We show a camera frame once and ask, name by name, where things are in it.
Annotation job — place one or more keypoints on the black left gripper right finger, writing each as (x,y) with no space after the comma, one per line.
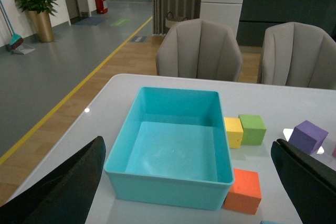
(309,183)

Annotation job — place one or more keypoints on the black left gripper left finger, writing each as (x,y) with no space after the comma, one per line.
(65,195)

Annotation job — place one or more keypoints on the light blue foam block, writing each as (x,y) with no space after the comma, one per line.
(269,222)

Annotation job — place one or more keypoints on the purple foam block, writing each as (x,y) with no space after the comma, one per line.
(308,137)

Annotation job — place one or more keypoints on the orange foam block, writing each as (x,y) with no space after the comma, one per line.
(245,194)

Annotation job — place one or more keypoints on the green foam block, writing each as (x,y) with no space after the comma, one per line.
(254,129)

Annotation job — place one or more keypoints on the yellow foam block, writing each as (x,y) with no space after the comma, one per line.
(234,131)

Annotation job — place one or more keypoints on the teal plastic bin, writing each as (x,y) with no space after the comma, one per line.
(172,150)

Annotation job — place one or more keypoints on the grey right armchair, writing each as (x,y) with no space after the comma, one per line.
(297,55)

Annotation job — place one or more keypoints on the grey armchair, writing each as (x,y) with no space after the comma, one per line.
(200,49)
(297,55)

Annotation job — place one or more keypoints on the teal broom with dustpan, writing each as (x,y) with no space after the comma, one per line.
(16,43)

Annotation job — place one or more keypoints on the grey left armchair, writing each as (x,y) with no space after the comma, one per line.
(200,49)

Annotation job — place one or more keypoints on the dark grey counter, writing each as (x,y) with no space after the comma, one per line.
(258,15)

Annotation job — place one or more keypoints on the potted plant gold pot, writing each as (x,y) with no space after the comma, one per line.
(39,11)

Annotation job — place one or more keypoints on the red cabinet box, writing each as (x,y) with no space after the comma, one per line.
(101,6)

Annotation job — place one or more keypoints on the woven basket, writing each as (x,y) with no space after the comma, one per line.
(171,20)

